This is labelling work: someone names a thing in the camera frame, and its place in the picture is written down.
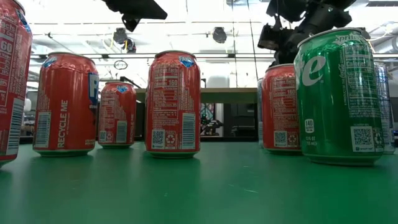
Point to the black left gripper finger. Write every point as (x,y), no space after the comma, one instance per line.
(143,9)

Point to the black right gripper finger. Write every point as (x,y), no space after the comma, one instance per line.
(284,57)

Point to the red Fanta can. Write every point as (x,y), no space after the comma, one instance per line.
(14,93)
(117,118)
(172,109)
(65,109)
(280,109)

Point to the silver blue Red Bull can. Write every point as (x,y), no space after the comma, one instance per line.
(387,109)
(260,118)

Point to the green Sprite can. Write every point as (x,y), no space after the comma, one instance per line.
(335,102)

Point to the wooden shelf with black legs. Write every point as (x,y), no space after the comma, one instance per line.
(230,95)

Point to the black ceiling fixture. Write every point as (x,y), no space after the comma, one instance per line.
(119,35)
(364,33)
(219,35)
(130,46)

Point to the colourful printed panel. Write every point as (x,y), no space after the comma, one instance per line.
(207,115)

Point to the green table mat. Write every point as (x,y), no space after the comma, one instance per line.
(217,193)

